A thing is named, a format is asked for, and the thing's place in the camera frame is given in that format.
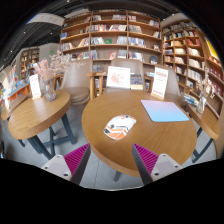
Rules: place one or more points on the glass vase pink dried flowers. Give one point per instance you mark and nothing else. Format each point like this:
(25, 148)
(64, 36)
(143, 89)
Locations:
(50, 91)

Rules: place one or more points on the white hanging ceiling panel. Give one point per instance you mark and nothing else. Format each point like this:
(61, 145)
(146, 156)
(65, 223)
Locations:
(45, 19)

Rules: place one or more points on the curved wooden bookshelf with books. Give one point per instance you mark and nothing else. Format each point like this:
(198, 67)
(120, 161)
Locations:
(190, 53)

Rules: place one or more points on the taupe wooden-armed armchair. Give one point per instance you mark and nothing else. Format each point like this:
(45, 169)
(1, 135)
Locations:
(133, 65)
(76, 76)
(173, 85)

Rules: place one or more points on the white framed floral picture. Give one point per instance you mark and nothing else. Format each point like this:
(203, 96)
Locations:
(118, 77)

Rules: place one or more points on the round wooden side table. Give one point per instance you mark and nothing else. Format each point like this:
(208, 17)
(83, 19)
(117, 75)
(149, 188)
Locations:
(13, 106)
(203, 123)
(33, 116)

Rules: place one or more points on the light blue book stack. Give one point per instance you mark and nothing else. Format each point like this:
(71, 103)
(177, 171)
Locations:
(150, 74)

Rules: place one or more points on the dark cover book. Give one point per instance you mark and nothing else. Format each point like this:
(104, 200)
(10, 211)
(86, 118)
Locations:
(136, 81)

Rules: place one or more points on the distant wooden bookshelf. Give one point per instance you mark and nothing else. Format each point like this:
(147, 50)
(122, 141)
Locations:
(29, 60)

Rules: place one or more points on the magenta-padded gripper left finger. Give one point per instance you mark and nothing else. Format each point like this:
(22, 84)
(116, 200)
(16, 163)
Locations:
(75, 160)

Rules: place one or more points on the white sign on wooden stand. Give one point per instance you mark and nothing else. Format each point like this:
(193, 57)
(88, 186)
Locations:
(160, 81)

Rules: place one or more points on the glass vase beige dried flowers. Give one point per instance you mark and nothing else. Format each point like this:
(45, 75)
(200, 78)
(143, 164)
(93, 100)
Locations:
(201, 105)

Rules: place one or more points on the stack of blue books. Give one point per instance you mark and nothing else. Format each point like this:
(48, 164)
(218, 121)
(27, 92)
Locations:
(190, 100)

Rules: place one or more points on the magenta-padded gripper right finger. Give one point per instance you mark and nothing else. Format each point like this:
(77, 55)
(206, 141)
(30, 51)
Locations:
(146, 160)

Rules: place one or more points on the light blue pink mouse pad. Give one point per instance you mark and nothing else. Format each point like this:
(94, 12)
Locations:
(163, 111)

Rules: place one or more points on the tall wooden bookshelf with books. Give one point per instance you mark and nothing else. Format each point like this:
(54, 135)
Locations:
(110, 40)

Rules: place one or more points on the white orange patterned computer mouse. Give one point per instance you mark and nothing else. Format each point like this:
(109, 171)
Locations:
(119, 127)

